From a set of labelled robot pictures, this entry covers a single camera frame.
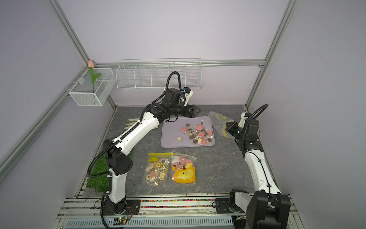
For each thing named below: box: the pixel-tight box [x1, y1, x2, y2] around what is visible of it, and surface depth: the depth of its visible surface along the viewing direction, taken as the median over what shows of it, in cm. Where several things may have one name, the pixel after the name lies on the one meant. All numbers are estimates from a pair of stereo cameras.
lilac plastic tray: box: [161, 116, 215, 148], surface depth 102 cm
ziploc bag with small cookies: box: [143, 152, 173, 187], surface depth 86 cm
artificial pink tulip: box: [88, 60, 102, 94], surface depth 92 cm
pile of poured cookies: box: [180, 121, 214, 146], surface depth 103 cm
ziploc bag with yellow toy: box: [171, 153, 198, 185], surface depth 85 cm
